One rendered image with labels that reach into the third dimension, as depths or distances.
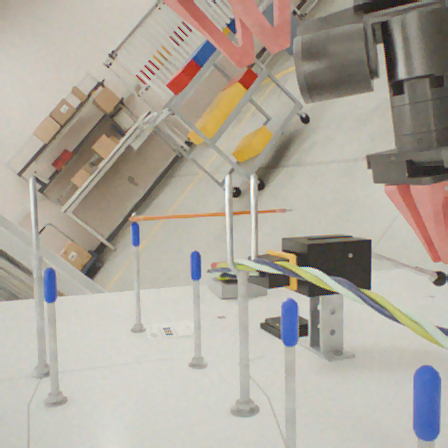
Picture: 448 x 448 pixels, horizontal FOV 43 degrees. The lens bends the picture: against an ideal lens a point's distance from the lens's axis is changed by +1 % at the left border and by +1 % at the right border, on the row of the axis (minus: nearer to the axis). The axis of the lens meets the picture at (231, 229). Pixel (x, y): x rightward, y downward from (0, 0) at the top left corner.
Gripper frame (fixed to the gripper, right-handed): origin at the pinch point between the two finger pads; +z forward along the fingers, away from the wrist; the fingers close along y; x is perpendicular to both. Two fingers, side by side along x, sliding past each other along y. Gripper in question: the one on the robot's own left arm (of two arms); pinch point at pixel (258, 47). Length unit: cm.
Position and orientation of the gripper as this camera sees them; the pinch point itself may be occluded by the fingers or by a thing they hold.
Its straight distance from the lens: 41.7
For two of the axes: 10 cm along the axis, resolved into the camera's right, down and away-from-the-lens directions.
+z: 4.1, 8.8, 2.5
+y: 3.9, 0.8, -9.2
